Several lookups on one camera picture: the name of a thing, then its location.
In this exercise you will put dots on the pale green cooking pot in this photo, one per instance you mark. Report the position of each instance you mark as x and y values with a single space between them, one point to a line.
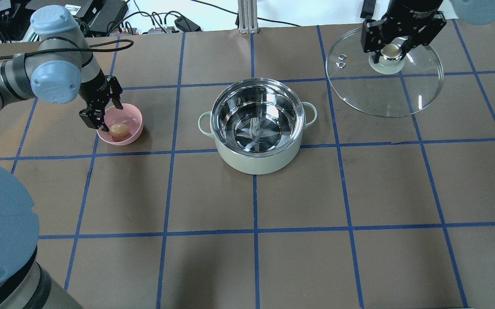
257 125

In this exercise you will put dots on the glass pot lid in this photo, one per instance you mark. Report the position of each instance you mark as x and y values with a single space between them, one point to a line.
393 88

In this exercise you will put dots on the black power adapter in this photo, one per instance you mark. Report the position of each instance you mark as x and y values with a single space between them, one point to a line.
186 25

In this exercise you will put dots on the black gripper near bowl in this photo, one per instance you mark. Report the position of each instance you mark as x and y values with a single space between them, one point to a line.
93 87

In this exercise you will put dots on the brown paper table mat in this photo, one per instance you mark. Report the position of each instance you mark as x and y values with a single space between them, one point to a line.
457 134

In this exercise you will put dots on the brown egg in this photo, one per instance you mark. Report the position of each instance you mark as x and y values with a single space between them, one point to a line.
119 131

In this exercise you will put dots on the aluminium frame post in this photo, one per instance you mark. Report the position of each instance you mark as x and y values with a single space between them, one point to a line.
247 17

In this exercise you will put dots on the pink bowl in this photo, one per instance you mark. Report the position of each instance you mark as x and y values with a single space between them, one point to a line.
130 115

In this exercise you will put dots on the black gripper holding lid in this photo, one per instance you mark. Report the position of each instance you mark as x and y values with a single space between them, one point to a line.
410 17

